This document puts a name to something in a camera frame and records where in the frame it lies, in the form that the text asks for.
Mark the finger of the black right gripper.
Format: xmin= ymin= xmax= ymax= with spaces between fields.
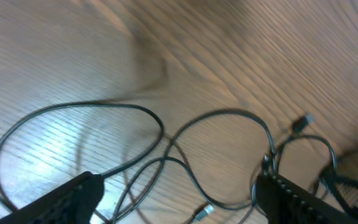
xmin=319 ymin=170 xmax=358 ymax=220

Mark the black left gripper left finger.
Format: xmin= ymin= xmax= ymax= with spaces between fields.
xmin=0 ymin=171 xmax=104 ymax=224

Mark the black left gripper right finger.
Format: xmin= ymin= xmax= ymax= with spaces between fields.
xmin=255 ymin=174 xmax=358 ymax=224

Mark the thin black USB cable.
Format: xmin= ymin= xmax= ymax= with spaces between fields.
xmin=110 ymin=107 xmax=338 ymax=224

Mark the thick black USB cable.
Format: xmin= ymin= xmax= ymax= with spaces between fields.
xmin=0 ymin=100 xmax=216 ymax=224

